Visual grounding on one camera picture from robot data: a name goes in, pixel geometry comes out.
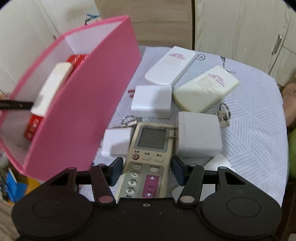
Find red paper liner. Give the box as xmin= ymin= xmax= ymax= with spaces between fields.
xmin=24 ymin=54 xmax=88 ymax=141

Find light wood wardrobe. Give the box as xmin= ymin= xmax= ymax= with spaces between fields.
xmin=195 ymin=1 xmax=295 ymax=86

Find key with ring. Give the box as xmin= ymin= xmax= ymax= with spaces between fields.
xmin=215 ymin=103 xmax=231 ymax=128

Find pink storage box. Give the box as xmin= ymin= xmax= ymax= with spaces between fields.
xmin=1 ymin=16 xmax=141 ymax=181

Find beige air conditioner remote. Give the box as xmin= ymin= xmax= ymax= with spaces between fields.
xmin=115 ymin=122 xmax=177 ymax=201

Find large white charger block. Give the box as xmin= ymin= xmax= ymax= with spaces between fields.
xmin=176 ymin=111 xmax=222 ymax=157

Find cream power bank in box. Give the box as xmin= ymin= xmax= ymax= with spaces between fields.
xmin=31 ymin=62 xmax=73 ymax=117

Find white patterned tablecloth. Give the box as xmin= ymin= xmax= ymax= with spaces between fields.
xmin=107 ymin=46 xmax=289 ymax=206

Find brown wooden cabinet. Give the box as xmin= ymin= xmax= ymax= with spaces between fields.
xmin=95 ymin=0 xmax=193 ymax=49

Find keys with carabiner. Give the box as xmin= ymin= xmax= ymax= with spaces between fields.
xmin=109 ymin=115 xmax=142 ymax=129

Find small white charger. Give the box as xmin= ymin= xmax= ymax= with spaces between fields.
xmin=101 ymin=128 xmax=134 ymax=157

